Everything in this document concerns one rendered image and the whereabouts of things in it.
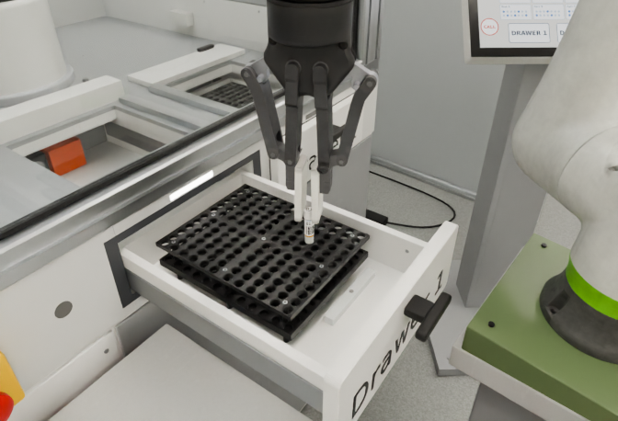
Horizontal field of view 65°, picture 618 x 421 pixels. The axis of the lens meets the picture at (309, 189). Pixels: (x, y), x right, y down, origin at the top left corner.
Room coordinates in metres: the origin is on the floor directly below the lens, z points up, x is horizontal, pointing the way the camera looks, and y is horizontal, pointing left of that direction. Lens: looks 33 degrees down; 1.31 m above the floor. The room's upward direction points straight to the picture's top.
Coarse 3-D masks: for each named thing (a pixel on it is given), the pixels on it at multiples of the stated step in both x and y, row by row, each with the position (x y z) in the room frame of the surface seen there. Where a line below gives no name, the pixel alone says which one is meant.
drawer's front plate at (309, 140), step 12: (336, 108) 0.86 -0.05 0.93; (348, 108) 0.89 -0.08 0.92; (312, 120) 0.81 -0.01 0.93; (336, 120) 0.85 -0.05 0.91; (360, 120) 0.93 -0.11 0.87; (312, 132) 0.79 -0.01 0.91; (360, 132) 0.93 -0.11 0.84; (312, 144) 0.79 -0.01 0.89; (276, 168) 0.71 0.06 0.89; (276, 180) 0.71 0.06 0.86
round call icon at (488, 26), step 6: (480, 18) 1.13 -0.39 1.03; (486, 18) 1.13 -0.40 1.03; (492, 18) 1.13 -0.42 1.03; (480, 24) 1.12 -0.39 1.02; (486, 24) 1.12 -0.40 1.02; (492, 24) 1.12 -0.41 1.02; (498, 24) 1.12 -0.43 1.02; (480, 30) 1.11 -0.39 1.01; (486, 30) 1.11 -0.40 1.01; (492, 30) 1.11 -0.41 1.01; (498, 30) 1.11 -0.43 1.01
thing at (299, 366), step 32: (224, 192) 0.64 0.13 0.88; (288, 192) 0.62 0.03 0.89; (160, 224) 0.54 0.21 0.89; (352, 224) 0.55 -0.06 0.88; (128, 256) 0.47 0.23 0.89; (160, 256) 0.53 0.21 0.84; (384, 256) 0.52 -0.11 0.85; (416, 256) 0.50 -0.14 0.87; (160, 288) 0.43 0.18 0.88; (192, 288) 0.47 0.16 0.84; (384, 288) 0.47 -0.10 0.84; (192, 320) 0.40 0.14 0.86; (224, 320) 0.37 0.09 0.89; (320, 320) 0.42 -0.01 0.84; (352, 320) 0.42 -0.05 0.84; (256, 352) 0.34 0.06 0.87; (288, 352) 0.32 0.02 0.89; (320, 352) 0.37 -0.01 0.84; (288, 384) 0.32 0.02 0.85; (320, 384) 0.30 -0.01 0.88
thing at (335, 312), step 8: (368, 272) 0.49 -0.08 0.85; (360, 280) 0.48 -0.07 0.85; (368, 280) 0.48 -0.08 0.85; (352, 288) 0.46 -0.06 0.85; (360, 288) 0.46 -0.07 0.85; (344, 296) 0.45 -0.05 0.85; (352, 296) 0.45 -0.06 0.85; (336, 304) 0.43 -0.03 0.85; (344, 304) 0.43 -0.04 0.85; (328, 312) 0.42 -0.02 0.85; (336, 312) 0.42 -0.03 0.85; (344, 312) 0.43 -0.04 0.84; (328, 320) 0.41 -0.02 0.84; (336, 320) 0.41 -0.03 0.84
